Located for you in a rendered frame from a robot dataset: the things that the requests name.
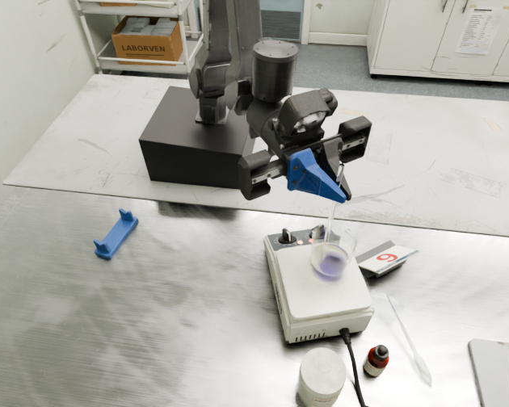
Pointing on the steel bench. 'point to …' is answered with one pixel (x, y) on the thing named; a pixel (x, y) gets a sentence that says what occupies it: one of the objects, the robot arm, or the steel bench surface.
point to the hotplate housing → (296, 329)
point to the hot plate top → (313, 297)
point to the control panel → (291, 243)
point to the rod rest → (115, 237)
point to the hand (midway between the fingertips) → (330, 181)
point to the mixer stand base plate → (499, 372)
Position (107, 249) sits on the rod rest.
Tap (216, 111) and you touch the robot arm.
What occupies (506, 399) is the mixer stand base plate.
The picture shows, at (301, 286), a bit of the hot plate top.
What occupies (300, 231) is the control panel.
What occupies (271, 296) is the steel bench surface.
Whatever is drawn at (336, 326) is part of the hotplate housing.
